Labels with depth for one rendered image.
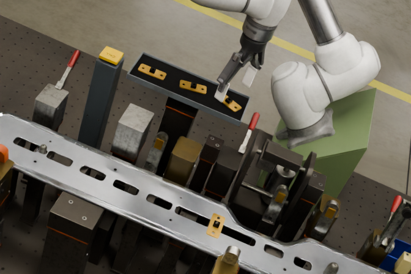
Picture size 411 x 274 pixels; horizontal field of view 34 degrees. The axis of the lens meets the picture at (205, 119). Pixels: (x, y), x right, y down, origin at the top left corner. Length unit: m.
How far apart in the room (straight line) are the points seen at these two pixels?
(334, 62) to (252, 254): 0.82
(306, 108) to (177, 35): 2.12
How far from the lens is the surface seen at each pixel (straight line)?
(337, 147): 2.37
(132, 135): 1.94
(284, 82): 2.37
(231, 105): 2.04
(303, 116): 2.42
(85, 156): 1.96
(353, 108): 2.55
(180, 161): 1.94
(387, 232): 2.00
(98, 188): 1.89
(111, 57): 2.07
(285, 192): 1.94
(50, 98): 2.03
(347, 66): 2.39
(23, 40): 2.84
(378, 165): 4.11
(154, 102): 2.69
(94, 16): 4.36
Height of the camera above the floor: 2.38
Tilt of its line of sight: 39 degrees down
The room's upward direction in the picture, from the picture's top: 22 degrees clockwise
